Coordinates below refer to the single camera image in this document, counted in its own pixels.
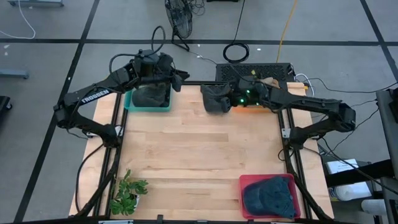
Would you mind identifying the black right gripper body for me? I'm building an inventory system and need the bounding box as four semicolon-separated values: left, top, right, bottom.
224;82;242;108

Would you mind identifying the grey floor rail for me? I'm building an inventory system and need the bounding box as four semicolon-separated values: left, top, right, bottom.
7;0;65;7
0;68;29;80

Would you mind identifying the blue denim cap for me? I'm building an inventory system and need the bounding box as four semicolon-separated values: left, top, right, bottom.
242;176;296;218

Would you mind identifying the green potted plant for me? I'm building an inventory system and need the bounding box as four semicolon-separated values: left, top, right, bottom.
109;169;149;217

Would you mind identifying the beige cap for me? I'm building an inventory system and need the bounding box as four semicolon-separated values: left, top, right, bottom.
259;77;280;90

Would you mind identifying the black coiled cable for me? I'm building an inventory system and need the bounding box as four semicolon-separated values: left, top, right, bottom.
222;0;251;63

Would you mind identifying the black floor fan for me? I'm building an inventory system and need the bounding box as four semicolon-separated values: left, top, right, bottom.
164;0;193;53

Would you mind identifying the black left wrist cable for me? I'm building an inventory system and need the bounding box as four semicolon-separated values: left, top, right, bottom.
108;25;167;74

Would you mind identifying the dark grey cap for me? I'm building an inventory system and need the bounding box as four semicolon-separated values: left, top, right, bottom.
132;84;171;108
200;83;233;114

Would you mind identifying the white floor cable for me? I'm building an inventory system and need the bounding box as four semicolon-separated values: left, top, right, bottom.
0;0;37;40

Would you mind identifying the black arm base cable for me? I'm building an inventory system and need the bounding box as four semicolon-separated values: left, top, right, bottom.
74;142;108;215

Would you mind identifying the red plastic tray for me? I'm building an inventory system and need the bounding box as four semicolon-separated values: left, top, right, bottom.
238;174;302;220

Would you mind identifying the yellow cable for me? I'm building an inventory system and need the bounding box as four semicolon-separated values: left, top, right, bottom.
275;0;299;63

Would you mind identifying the thin black floor cable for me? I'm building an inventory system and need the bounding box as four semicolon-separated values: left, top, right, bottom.
306;77;398;94
351;99;377;108

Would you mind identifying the black perforated computer case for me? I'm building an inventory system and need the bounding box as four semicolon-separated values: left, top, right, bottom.
215;62;295;83

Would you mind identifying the white box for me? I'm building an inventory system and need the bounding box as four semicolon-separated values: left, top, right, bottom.
325;158;360;175

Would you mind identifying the grey cabinet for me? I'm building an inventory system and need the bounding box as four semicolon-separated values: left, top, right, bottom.
375;88;398;224

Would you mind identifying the black floor object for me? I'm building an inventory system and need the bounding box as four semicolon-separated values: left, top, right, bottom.
0;95;13;119

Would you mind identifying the white looped cable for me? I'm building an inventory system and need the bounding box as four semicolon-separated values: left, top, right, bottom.
294;73;315;102

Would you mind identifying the white roll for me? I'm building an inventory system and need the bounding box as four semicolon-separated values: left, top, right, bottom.
334;182;373;202
360;198;386;216

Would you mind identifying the black shelf beam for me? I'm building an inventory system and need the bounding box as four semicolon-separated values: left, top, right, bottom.
325;158;398;187

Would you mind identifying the teal plastic tray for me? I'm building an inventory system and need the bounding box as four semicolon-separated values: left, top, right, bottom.
124;83;173;113

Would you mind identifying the orange plastic tray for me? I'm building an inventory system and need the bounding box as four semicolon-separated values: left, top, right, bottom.
231;79;282;113

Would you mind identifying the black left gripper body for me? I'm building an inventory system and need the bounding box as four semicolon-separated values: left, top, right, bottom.
155;52;176;83

